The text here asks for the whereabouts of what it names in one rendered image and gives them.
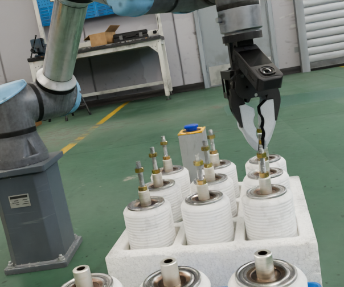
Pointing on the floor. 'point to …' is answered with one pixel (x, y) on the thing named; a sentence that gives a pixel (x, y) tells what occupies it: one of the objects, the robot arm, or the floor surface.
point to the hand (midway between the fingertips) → (261, 143)
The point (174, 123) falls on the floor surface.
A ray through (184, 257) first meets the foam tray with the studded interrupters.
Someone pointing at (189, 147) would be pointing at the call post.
